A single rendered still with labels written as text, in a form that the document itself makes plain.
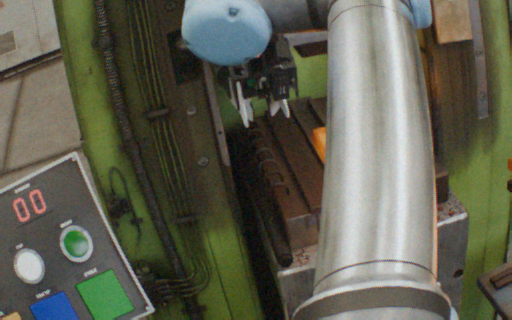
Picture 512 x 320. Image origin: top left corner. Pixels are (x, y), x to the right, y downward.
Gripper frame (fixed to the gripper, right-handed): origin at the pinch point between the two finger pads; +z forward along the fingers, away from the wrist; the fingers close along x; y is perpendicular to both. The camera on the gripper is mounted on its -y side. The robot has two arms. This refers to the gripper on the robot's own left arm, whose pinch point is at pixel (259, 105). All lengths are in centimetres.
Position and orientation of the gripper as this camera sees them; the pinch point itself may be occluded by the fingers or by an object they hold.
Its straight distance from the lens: 89.2
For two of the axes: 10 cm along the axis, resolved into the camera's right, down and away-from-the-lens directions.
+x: 9.7, -2.3, 0.7
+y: 2.3, 7.8, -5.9
